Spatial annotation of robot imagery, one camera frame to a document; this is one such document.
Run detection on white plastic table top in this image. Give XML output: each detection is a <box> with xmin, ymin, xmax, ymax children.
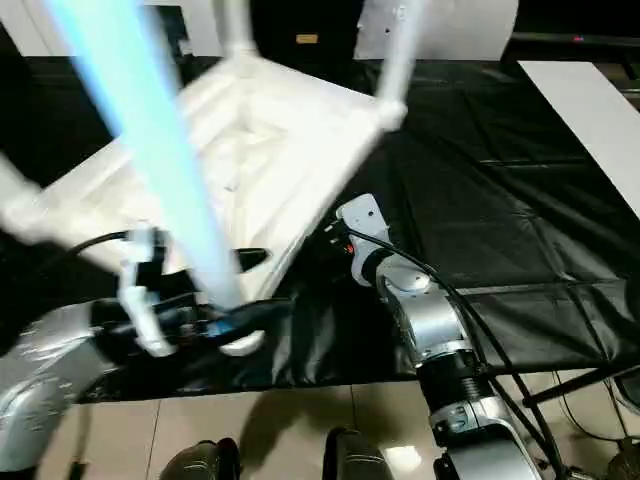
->
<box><xmin>0</xmin><ymin>47</ymin><xmax>409</xmax><ymax>357</ymax></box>

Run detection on dark left robot foot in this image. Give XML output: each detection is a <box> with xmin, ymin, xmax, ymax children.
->
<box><xmin>159</xmin><ymin>437</ymin><xmax>241</xmax><ymax>480</ymax></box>

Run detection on dark robot foot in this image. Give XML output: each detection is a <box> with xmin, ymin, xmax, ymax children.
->
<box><xmin>159</xmin><ymin>437</ymin><xmax>241</xmax><ymax>480</ymax></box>
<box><xmin>324</xmin><ymin>425</ymin><xmax>386</xmax><ymax>480</ymax></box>

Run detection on dark right robot foot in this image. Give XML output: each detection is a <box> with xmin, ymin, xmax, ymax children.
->
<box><xmin>324</xmin><ymin>425</ymin><xmax>386</xmax><ymax>480</ymax></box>

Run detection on black table mat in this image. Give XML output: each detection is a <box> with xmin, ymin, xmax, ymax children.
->
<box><xmin>0</xmin><ymin>49</ymin><xmax>640</xmax><ymax>401</ymax></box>

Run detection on glossy black box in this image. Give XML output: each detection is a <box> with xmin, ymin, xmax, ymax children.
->
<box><xmin>249</xmin><ymin>0</ymin><xmax>361</xmax><ymax>66</ymax></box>

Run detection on black tripod leg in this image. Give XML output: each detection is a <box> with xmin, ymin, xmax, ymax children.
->
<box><xmin>522</xmin><ymin>367</ymin><xmax>621</xmax><ymax>406</ymax></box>

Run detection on white flat board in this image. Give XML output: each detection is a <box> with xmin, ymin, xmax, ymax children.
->
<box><xmin>517</xmin><ymin>59</ymin><xmax>640</xmax><ymax>221</ymax></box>

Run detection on black monitor with red logo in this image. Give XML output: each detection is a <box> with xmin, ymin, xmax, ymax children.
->
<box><xmin>504</xmin><ymin>0</ymin><xmax>640</xmax><ymax>64</ymax></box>

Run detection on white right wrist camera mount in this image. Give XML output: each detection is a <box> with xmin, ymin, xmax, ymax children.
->
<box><xmin>335</xmin><ymin>193</ymin><xmax>392</xmax><ymax>289</ymax></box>

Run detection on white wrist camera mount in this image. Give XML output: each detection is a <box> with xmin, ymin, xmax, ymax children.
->
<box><xmin>335</xmin><ymin>193</ymin><xmax>392</xmax><ymax>289</ymax></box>
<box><xmin>117</xmin><ymin>227</ymin><xmax>176</xmax><ymax>359</ymax></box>

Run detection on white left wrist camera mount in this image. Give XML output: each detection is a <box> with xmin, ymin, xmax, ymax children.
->
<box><xmin>117</xmin><ymin>227</ymin><xmax>176</xmax><ymax>359</ymax></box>

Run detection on black left wrist camera cable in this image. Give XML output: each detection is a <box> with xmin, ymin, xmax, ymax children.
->
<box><xmin>49</xmin><ymin>229</ymin><xmax>134</xmax><ymax>264</ymax></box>

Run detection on thin black cable with ferrite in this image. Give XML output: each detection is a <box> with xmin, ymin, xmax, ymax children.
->
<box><xmin>69</xmin><ymin>409</ymin><xmax>96</xmax><ymax>480</ymax></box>

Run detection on white panel with round mount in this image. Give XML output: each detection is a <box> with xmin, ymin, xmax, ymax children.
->
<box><xmin>354</xmin><ymin>0</ymin><xmax>521</xmax><ymax>61</ymax></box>

